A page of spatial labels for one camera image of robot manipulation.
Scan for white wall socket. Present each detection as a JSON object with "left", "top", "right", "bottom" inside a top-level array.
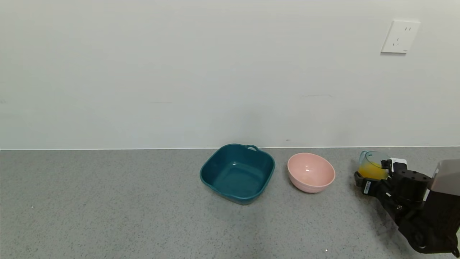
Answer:
[{"left": 381, "top": 20, "right": 421, "bottom": 54}]

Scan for orange juice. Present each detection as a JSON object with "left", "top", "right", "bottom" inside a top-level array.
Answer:
[{"left": 358, "top": 161, "right": 389, "bottom": 180}]

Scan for pink round bowl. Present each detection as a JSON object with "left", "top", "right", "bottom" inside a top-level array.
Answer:
[{"left": 287, "top": 153, "right": 336, "bottom": 194}]

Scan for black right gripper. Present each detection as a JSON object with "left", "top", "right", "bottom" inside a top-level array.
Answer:
[{"left": 354, "top": 159, "right": 395, "bottom": 196}]

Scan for clear blue ribbed cup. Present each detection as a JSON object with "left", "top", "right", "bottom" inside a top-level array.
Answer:
[{"left": 358, "top": 151, "right": 391, "bottom": 180}]

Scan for teal square plastic basin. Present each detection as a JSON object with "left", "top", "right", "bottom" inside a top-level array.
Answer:
[{"left": 200, "top": 144, "right": 276, "bottom": 205}]

